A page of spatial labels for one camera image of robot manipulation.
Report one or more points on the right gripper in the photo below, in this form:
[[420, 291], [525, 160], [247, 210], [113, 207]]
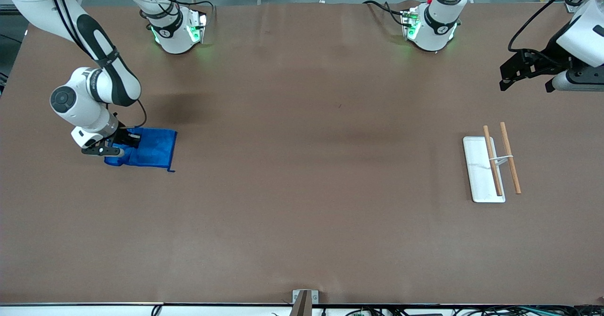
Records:
[[122, 137]]

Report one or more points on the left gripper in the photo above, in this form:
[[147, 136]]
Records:
[[551, 54]]

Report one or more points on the blue microfibre towel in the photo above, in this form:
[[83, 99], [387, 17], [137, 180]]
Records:
[[151, 148]]

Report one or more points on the left arm base connector panel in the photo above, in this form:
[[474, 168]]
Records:
[[409, 23]]

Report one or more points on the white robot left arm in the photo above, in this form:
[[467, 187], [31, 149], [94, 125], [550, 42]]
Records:
[[436, 28]]

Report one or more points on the right arm base connector panel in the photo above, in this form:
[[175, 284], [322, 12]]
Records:
[[196, 26]]

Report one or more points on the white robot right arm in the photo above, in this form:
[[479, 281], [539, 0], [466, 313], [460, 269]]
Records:
[[82, 103]]

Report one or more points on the brown table cover sheet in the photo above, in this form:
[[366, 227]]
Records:
[[302, 165]]

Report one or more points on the brown camera post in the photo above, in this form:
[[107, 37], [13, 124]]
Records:
[[301, 306]]

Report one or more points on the metal mounting bracket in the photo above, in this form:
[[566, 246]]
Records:
[[314, 297]]

